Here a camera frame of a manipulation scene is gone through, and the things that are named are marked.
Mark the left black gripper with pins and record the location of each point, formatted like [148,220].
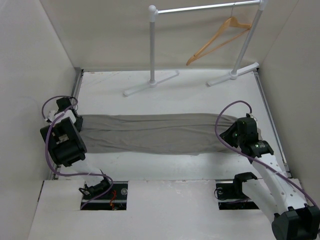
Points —
[79,122]

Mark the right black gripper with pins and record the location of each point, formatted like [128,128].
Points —
[226,135]

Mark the grey trousers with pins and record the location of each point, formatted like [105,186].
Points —
[165,134]

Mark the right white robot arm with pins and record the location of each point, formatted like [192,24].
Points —
[280,199]

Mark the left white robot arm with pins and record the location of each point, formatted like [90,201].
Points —
[96,182]

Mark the wooden clothes hanger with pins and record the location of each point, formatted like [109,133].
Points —
[218,33]

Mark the white clothes rack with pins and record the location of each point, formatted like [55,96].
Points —
[232,75]

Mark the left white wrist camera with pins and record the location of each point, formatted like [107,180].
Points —
[51,116]

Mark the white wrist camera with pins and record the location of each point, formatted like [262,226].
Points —
[250,115]
[51,116]

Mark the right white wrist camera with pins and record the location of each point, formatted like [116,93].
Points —
[250,115]

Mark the right metal table rail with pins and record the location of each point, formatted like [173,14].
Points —
[278,149]

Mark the metal table rail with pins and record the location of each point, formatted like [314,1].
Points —
[278,149]
[62,140]

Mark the left metal table rail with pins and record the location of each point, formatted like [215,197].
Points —
[62,140]

